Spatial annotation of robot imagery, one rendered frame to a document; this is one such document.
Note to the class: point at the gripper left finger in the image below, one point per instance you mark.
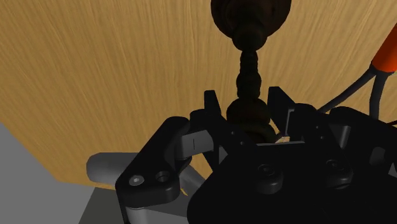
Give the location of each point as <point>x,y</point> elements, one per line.
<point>155,161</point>

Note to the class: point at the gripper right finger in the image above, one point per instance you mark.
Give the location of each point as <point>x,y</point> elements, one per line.
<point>310,124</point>

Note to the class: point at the dark brown wooden tool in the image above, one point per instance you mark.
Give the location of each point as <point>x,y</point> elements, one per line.
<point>248,77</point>

